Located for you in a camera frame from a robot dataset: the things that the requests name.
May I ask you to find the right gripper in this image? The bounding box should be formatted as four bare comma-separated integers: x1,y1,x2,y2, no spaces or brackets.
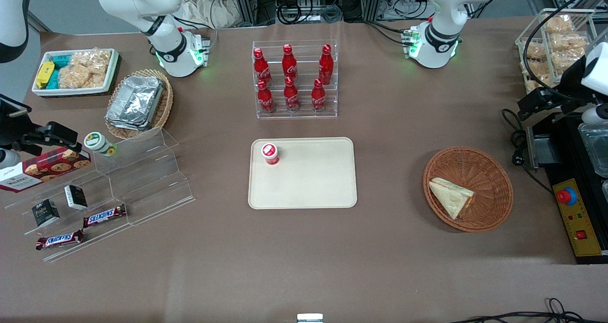
0,94,79,155

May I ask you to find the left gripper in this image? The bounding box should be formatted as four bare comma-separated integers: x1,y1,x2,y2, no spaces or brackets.
518,75,589,121

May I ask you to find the triangular sandwich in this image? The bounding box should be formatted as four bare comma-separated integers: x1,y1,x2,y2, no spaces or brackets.
428,177,475,220

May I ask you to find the round brown wicker basket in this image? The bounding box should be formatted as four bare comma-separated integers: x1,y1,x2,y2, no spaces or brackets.
423,146,514,233

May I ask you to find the oval light wicker basket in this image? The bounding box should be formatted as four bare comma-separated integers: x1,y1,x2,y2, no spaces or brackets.
104,69,174,141

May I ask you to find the beige plastic tray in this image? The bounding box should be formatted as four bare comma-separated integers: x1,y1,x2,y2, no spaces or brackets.
248,137,358,209

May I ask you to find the clear bag of fried snacks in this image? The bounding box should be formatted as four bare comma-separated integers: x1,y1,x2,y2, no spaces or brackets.
551,50,584,73
549,32,589,53
541,14,574,34
522,59,548,79
522,41,548,61
528,75,562,94

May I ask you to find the red tartan cookie box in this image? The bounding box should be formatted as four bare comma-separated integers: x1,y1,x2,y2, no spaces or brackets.
0,146,92,193

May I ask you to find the green and white jar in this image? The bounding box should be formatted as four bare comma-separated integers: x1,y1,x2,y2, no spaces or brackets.
84,132,117,157

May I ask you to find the clear bag of crackers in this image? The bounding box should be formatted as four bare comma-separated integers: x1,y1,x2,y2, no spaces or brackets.
58,63,108,90
71,49,113,72

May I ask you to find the yellow snack packet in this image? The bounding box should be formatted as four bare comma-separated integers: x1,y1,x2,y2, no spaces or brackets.
36,61,56,89

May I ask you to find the small black carton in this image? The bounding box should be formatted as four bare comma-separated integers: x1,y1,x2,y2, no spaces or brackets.
64,185,88,211
31,199,60,228

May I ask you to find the aluminium foil container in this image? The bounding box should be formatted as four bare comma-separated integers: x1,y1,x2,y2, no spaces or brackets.
106,75,164,125
105,116,157,132

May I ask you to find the black machine with yellow panel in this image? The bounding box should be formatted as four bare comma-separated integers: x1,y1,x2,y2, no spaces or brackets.
525,112,608,265

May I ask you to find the clear rectangular container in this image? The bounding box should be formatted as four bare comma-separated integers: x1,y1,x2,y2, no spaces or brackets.
577,122,608,179

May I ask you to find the white rectangular plastic bin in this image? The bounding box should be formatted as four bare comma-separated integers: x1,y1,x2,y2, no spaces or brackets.
31,48,120,97

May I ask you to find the brown snickers bar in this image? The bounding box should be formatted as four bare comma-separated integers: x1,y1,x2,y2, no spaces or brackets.
36,229,85,251
83,204,127,228

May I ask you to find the clear acrylic stepped stand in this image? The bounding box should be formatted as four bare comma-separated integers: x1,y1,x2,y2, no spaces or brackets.
5,127,196,263

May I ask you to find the crumpled beige cloth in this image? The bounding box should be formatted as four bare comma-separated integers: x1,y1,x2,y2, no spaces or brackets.
173,0,238,29

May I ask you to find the red cola bottle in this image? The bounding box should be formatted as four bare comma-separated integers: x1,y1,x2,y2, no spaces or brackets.
284,76,300,112
318,44,334,85
311,78,327,113
282,44,298,81
253,48,272,86
256,79,276,114

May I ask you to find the small red-capped drink bottle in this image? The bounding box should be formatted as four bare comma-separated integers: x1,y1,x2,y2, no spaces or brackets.
261,143,280,166

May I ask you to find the clear acrylic bottle rack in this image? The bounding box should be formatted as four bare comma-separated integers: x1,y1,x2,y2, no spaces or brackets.
252,39,339,120

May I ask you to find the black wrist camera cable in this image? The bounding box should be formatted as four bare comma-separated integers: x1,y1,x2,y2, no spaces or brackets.
522,0,603,95

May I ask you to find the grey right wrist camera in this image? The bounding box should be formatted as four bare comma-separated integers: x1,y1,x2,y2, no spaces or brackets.
0,149,22,171

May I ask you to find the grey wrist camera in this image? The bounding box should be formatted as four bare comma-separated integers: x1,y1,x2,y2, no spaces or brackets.
580,104,608,126
0,149,22,171

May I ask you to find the black power cable with plug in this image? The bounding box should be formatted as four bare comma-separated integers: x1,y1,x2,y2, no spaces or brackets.
502,108,554,194

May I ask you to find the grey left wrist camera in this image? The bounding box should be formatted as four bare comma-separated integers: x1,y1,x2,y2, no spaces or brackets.
580,104,608,126

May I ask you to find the white wire rack basket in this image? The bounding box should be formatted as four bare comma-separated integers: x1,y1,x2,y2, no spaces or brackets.
515,8,598,95

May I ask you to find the thin black floor cable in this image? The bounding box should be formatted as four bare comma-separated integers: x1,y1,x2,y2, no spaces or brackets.
449,298,608,323

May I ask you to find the aluminium frame with cables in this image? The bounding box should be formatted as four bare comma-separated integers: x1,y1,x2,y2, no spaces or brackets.
230,0,428,27

